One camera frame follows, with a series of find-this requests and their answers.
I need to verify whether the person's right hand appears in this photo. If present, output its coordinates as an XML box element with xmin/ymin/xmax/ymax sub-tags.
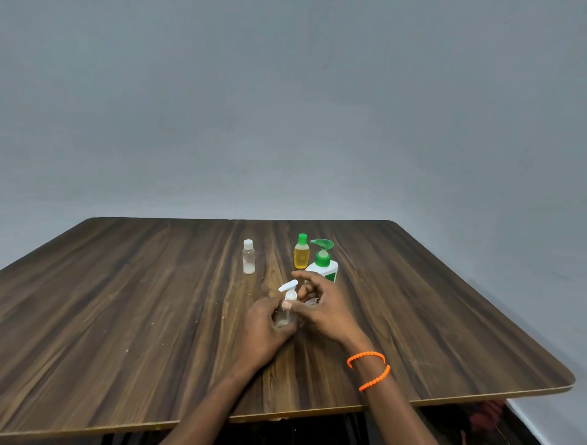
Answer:
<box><xmin>281</xmin><ymin>270</ymin><xmax>374</xmax><ymax>356</ymax></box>

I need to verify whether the person's left hand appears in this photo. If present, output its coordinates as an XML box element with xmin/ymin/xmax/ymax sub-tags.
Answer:
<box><xmin>238</xmin><ymin>297</ymin><xmax>300</xmax><ymax>368</ymax></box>

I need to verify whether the clear bottle with white pump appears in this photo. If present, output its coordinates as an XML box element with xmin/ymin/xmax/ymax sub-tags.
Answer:
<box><xmin>273</xmin><ymin>280</ymin><xmax>301</xmax><ymax>329</ymax></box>

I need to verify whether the person's left forearm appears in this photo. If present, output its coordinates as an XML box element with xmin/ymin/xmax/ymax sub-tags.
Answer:
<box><xmin>158</xmin><ymin>358</ymin><xmax>276</xmax><ymax>445</ymax></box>

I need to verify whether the person's right forearm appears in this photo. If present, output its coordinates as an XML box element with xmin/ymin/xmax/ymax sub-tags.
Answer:
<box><xmin>341</xmin><ymin>340</ymin><xmax>443</xmax><ymax>445</ymax></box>

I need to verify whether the yellow oil bottle green cap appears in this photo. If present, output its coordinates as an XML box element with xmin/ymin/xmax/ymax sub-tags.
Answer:
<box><xmin>293</xmin><ymin>233</ymin><xmax>311</xmax><ymax>270</ymax></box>

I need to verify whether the white bottle with green pump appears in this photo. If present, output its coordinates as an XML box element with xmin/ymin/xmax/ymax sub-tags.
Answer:
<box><xmin>305</xmin><ymin>238</ymin><xmax>339</xmax><ymax>284</ymax></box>

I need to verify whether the red cloth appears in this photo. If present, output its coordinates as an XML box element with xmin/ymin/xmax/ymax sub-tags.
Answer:
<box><xmin>461</xmin><ymin>400</ymin><xmax>508</xmax><ymax>445</ymax></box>

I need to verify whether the orange beaded bracelet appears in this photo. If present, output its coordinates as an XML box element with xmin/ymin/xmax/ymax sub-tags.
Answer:
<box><xmin>346</xmin><ymin>351</ymin><xmax>392</xmax><ymax>393</ymax></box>

